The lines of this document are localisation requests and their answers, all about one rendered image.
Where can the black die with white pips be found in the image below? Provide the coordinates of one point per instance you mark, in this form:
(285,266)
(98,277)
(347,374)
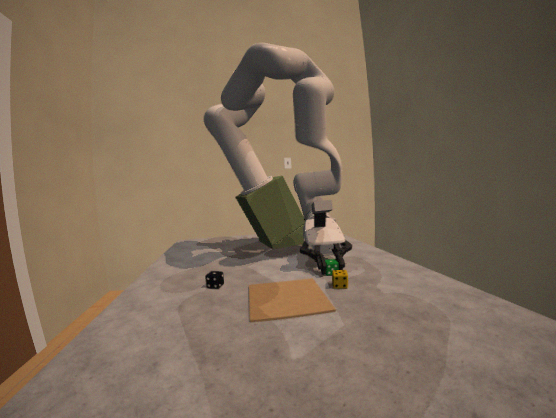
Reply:
(214,279)

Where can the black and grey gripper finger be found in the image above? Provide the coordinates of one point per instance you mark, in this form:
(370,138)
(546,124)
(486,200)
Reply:
(314,254)
(340,252)

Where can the yellow die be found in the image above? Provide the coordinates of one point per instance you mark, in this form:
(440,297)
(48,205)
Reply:
(339,279)

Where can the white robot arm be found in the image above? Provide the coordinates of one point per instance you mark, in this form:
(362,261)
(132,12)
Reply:
(309,96)

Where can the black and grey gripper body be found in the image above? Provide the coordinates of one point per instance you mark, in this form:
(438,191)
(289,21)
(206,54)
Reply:
(323,236)

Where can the orange flat mat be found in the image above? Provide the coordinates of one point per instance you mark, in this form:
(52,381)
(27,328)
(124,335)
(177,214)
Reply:
(288,299)

